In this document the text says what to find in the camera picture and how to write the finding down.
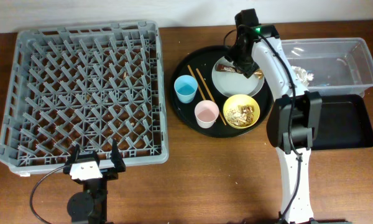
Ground black rectangular tray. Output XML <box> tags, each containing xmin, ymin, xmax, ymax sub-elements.
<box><xmin>312</xmin><ymin>95</ymin><xmax>373</xmax><ymax>151</ymax></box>

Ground right wooden chopstick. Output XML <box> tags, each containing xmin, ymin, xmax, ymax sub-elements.
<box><xmin>196</xmin><ymin>68</ymin><xmax>227</xmax><ymax>126</ymax></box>

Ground clear plastic bin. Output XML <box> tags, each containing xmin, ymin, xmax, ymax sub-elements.
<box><xmin>282</xmin><ymin>37</ymin><xmax>373</xmax><ymax>96</ymax></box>

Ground pink plastic cup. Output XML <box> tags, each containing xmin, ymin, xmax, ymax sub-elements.
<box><xmin>194</xmin><ymin>100</ymin><xmax>219</xmax><ymax>129</ymax></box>

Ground left wooden chopstick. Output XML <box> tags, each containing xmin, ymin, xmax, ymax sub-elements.
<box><xmin>187</xmin><ymin>65</ymin><xmax>206</xmax><ymax>100</ymax></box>

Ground round black tray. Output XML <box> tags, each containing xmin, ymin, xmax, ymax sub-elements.
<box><xmin>169</xmin><ymin>45</ymin><xmax>274</xmax><ymax>138</ymax></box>

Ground white tissue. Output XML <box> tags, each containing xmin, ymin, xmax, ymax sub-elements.
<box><xmin>292</xmin><ymin>66</ymin><xmax>314</xmax><ymax>86</ymax></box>

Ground wooden chopstick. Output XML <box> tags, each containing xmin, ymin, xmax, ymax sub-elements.
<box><xmin>187</xmin><ymin>65</ymin><xmax>206</xmax><ymax>100</ymax></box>
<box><xmin>196</xmin><ymin>68</ymin><xmax>227</xmax><ymax>126</ymax></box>

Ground brown coffee stick wrapper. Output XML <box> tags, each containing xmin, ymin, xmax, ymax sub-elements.
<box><xmin>216</xmin><ymin>64</ymin><xmax>264</xmax><ymax>79</ymax></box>

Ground grey dishwasher rack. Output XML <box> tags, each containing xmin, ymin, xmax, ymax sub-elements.
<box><xmin>0</xmin><ymin>21</ymin><xmax>169</xmax><ymax>177</ymax></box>

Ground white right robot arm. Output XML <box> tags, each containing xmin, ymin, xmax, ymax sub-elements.
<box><xmin>225</xmin><ymin>9</ymin><xmax>322</xmax><ymax>223</ymax></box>

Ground yellow plastic bowl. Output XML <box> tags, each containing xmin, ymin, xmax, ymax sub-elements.
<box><xmin>223</xmin><ymin>94</ymin><xmax>260</xmax><ymax>129</ymax></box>

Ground food leftovers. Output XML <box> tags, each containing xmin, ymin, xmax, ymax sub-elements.
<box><xmin>226</xmin><ymin>105</ymin><xmax>254</xmax><ymax>127</ymax></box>

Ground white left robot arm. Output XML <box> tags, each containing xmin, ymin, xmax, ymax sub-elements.
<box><xmin>63</xmin><ymin>139</ymin><xmax>126</xmax><ymax>224</ymax></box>

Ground light blue plastic cup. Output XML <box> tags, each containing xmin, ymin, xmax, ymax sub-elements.
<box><xmin>173</xmin><ymin>75</ymin><xmax>198</xmax><ymax>103</ymax></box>

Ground grey round plate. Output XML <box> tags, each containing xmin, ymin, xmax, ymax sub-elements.
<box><xmin>211</xmin><ymin>57</ymin><xmax>265</xmax><ymax>97</ymax></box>

